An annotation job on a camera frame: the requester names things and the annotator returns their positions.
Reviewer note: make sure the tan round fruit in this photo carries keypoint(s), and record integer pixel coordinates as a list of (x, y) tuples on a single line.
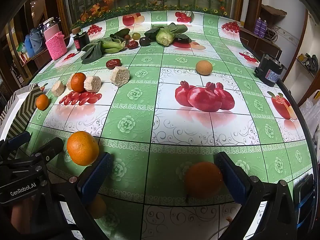
[(204, 67)]

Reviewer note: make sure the blue and grey bottles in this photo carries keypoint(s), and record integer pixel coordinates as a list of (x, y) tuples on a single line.
[(36, 41)]

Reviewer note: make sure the dark purple round fruit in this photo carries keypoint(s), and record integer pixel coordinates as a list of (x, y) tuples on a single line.
[(144, 41)]

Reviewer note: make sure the dark green bok choy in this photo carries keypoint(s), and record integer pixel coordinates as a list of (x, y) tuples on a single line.
[(92, 53), (121, 33)]

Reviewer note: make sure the green packet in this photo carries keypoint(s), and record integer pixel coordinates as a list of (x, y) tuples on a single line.
[(21, 48)]

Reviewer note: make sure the pink bottle with knit sleeve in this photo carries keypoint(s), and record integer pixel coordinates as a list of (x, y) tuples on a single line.
[(55, 45)]

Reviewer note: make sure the green checked printed tablecloth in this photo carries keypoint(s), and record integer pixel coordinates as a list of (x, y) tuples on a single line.
[(140, 100)]

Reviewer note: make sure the beige sugarcane chunk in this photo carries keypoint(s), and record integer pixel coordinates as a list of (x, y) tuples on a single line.
[(92, 83), (58, 88), (68, 83), (120, 76)]

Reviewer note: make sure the white tray with chevron rim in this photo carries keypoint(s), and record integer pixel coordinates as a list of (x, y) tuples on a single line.
[(27, 102)]

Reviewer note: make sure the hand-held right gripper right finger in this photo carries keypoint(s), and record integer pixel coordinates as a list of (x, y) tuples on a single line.
[(232, 177)]

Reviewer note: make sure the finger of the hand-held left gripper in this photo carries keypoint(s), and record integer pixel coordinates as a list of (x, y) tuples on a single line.
[(51, 146), (20, 138)]

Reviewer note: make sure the red jujube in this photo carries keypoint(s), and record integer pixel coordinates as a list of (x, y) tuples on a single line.
[(110, 64), (117, 62), (131, 44)]

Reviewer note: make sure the wooden corner cabinet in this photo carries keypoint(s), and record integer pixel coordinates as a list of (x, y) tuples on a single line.
[(262, 46)]

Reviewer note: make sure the brown kiwi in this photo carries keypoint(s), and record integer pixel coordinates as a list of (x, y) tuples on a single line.
[(127, 37)]

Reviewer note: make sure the light green vegetable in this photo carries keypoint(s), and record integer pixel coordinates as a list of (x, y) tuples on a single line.
[(112, 47)]

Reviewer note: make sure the small orange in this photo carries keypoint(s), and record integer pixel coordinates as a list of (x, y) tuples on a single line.
[(42, 102)]

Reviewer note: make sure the purple spray can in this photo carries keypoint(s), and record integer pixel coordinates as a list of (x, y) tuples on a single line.
[(258, 26), (264, 28)]

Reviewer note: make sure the black box device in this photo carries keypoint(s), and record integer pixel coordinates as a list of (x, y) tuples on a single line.
[(271, 67)]

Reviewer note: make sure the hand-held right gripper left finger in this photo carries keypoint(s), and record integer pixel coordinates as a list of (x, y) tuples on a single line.
[(96, 177)]

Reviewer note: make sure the pale green cabbage head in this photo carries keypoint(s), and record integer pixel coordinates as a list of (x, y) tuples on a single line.
[(164, 38)]

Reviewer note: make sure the dark purple eggplant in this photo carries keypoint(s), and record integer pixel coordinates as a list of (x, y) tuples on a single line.
[(183, 39)]

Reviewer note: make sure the dark jar with red label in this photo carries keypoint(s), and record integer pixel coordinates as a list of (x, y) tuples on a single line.
[(81, 41)]

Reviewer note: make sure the wooden sideboard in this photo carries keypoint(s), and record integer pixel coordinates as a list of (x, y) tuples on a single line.
[(37, 57)]

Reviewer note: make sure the green tomato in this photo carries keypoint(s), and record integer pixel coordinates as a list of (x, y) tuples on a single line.
[(135, 35)]

